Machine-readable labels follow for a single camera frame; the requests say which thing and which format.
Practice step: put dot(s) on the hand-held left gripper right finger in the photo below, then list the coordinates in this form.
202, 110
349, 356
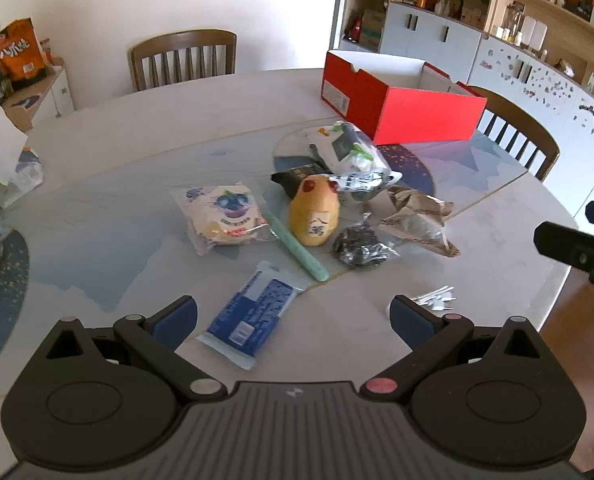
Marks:
411, 322

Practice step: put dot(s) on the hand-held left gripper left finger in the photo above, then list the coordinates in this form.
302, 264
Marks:
177, 322

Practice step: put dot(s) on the green tube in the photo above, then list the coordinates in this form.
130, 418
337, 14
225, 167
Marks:
297, 247

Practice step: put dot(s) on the white snack pouch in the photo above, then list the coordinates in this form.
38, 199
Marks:
362, 180

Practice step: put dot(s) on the black snack packet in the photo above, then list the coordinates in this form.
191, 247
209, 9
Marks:
292, 177

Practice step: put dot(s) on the red shoe box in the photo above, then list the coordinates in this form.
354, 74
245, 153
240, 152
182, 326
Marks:
417, 115

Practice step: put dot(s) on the white marble desktop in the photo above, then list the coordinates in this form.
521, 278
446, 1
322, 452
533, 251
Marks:
127, 125

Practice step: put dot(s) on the blue snack packet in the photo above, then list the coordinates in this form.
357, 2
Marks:
252, 310

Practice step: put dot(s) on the dark crumpled foil packet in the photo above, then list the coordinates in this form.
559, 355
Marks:
359, 242

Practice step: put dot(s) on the crumpled brown paper wrapper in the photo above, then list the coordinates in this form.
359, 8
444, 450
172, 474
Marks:
417, 215

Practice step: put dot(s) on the blueberry bread packet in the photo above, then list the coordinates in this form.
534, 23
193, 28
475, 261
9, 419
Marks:
222, 215

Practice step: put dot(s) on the brown wooden chair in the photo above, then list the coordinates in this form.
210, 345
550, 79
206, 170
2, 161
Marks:
527, 120
182, 37

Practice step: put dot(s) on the white stickered cabinet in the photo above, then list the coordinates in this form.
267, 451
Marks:
542, 85

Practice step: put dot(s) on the yellow hamster toy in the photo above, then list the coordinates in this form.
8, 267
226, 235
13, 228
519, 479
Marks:
314, 210

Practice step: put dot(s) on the clear plastic bag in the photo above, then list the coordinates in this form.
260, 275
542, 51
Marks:
27, 175

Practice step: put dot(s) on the white sideboard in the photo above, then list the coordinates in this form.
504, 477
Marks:
62, 92

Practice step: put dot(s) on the cardboard box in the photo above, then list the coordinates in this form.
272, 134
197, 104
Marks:
373, 27

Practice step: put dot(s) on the orange snack bag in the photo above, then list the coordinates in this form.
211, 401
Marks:
19, 50

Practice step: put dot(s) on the wooden wall shelf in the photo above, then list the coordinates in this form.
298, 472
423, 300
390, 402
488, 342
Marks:
497, 5

